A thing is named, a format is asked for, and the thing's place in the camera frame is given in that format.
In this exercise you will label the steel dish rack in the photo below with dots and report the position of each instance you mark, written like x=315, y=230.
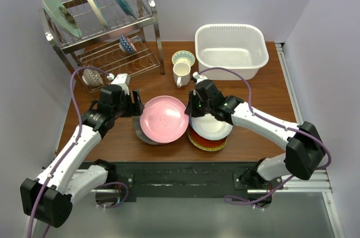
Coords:
x=107, y=55

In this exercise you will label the red plate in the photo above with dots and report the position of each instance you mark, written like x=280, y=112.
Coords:
x=205, y=142

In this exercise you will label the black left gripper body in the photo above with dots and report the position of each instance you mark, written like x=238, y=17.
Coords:
x=125, y=98

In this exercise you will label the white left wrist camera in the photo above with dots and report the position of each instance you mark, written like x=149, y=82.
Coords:
x=121, y=80

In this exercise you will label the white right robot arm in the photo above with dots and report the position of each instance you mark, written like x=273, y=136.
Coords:
x=301, y=142

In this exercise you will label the cream rimmed racked plate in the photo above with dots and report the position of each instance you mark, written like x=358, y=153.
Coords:
x=97, y=11

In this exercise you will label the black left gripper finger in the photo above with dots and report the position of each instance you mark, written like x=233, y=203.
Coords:
x=133, y=109
x=136, y=96

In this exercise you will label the yellow woven rim plate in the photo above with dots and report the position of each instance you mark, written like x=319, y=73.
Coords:
x=206, y=148

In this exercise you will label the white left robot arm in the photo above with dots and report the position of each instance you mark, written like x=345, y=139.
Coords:
x=50, y=197

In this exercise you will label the teal patterned small bowl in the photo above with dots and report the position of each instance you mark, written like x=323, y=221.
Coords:
x=183, y=56

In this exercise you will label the green floral racked plate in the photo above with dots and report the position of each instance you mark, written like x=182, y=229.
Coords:
x=62, y=17

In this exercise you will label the grey reindeer plate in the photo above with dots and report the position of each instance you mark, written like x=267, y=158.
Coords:
x=139, y=132

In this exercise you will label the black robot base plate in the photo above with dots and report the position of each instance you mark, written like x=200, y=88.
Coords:
x=181, y=180

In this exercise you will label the blue zigzag bowl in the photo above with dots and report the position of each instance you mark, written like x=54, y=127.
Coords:
x=126, y=45

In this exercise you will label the white paper plate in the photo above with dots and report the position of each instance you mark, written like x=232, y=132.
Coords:
x=209, y=128

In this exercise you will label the white plastic bin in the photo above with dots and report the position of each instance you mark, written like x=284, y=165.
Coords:
x=238, y=47

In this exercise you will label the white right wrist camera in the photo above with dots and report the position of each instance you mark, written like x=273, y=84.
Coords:
x=197, y=77

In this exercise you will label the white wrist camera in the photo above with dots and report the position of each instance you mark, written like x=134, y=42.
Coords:
x=197, y=77
x=121, y=80

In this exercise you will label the cream ceramic mug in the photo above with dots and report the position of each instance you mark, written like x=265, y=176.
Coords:
x=181, y=74

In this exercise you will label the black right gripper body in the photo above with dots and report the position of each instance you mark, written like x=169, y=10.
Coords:
x=201, y=108

